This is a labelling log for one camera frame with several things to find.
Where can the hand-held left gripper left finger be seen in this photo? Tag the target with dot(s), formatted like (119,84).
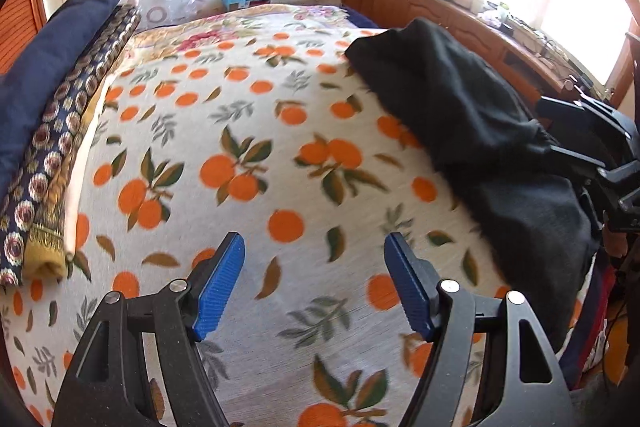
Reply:
(220,287)

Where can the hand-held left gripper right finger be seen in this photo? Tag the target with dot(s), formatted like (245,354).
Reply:
(412,287)

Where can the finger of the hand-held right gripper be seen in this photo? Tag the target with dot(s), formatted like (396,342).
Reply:
(585,114)
(582,158)

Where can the black t-shirt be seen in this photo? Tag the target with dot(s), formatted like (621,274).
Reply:
(450,97)

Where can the orange fruit print cloth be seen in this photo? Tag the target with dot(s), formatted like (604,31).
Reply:
(250,107)

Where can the person's right hand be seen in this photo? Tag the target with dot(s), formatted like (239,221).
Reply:
(614,243)

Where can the red cloth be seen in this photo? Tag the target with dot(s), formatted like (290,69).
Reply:
(602,287)

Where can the yellow folded cloth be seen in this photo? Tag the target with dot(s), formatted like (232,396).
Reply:
(47,249)

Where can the wooden cabinet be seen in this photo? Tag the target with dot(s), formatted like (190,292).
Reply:
(425,7)

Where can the navy patterned folded cloth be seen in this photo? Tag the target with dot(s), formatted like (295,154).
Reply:
(55,147)

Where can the navy blue blanket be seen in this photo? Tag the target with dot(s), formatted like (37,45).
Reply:
(362,19)

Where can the floral blanket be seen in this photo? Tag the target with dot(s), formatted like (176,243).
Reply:
(310,14)

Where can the wooden louvered wardrobe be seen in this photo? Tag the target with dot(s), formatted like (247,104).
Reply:
(20,32)

